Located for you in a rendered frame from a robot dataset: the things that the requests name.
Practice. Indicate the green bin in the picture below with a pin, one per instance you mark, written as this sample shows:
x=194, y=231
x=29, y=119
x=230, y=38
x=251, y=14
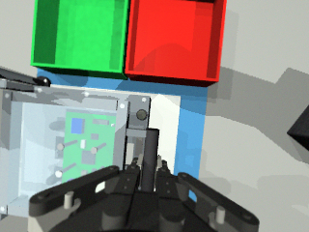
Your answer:
x=84, y=33

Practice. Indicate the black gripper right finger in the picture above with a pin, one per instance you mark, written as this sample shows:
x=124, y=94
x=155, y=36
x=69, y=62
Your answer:
x=218, y=211

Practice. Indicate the red bin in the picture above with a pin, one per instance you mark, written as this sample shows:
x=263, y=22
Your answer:
x=172, y=41

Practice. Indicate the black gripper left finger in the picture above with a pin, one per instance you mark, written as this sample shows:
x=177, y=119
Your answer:
x=53, y=205

